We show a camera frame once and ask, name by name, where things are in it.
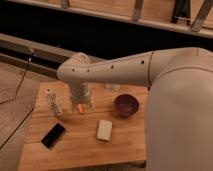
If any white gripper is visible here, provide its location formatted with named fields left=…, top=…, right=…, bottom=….
left=69, top=83, right=93, bottom=113

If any purple ceramic bowl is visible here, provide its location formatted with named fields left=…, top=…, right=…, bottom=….
left=114, top=94, right=139, bottom=117

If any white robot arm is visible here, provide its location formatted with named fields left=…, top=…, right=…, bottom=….
left=57, top=47, right=213, bottom=171

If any orange toy carrot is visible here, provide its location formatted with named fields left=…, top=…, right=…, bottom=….
left=77, top=104, right=85, bottom=114

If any beige sponge block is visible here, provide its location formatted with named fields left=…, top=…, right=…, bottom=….
left=96, top=120, right=112, bottom=141

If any clear plastic bottle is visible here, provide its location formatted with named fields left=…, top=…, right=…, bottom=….
left=45, top=89, right=63, bottom=117

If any white paper cup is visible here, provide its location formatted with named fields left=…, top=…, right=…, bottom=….
left=105, top=84, right=120, bottom=91

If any black rectangular remote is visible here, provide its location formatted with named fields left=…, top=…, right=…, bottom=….
left=41, top=123, right=65, bottom=149

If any black cable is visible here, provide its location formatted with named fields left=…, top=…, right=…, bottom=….
left=0, top=53, right=36, bottom=150

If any wooden shelf rail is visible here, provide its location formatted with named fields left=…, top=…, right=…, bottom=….
left=8, top=0, right=213, bottom=39

